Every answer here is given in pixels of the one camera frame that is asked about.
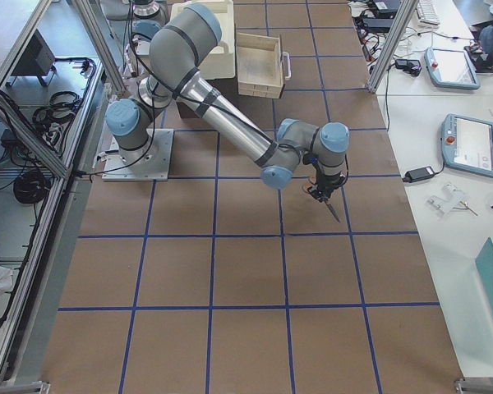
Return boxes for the white keyboard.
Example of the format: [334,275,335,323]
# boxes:
[416,0,440,28]

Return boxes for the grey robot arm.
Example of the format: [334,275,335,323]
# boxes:
[130,0,170,40]
[105,3,349,202]

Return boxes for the black monitor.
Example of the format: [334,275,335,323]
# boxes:
[6,30,56,87]

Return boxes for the coiled black cables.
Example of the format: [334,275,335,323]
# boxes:
[32,90,83,132]

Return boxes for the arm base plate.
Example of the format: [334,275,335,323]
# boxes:
[101,128,174,181]

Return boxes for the grey orange scissors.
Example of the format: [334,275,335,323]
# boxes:
[302,176,341,223]

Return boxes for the black power brick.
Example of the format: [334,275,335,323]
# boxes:
[402,166,435,183]

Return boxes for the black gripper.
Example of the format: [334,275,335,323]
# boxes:
[306,172,348,201]

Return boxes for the near teach pendant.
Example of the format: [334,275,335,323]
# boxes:
[440,114,493,178]

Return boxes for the white plastic tray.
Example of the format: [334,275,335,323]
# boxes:
[170,0,236,81]

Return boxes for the wooden drawer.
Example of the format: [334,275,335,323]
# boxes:
[236,33,285,99]

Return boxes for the teach pendant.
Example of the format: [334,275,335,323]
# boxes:
[440,114,493,178]
[424,48,481,90]

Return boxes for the aluminium frame post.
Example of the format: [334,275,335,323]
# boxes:
[367,0,417,94]

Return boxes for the white drawer handle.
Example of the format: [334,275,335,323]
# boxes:
[282,51,292,81]

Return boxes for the far teach pendant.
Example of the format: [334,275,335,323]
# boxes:
[424,48,481,90]

